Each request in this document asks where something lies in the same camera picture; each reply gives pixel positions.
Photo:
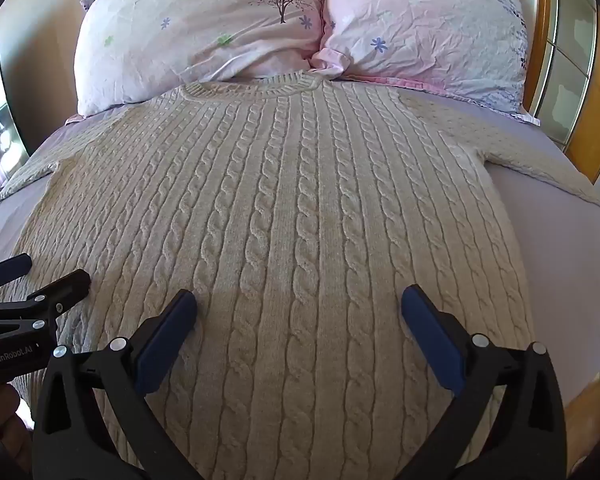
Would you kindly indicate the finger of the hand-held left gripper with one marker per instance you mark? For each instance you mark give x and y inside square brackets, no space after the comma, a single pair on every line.
[67,285]
[7,269]

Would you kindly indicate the pink flower print pillow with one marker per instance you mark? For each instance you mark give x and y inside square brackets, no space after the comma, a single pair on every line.
[420,25]

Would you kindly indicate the person's left hand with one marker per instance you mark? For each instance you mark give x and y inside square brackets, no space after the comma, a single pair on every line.
[5,412]

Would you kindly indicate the tree print pillow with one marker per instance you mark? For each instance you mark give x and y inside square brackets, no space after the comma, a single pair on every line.
[180,25]

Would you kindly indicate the wooden mirrored wardrobe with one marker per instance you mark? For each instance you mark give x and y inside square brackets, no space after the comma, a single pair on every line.
[587,155]

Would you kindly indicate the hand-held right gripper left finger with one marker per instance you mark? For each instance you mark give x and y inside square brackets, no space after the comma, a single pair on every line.
[172,327]

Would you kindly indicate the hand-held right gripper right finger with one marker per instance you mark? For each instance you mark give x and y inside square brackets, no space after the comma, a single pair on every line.
[427,327]

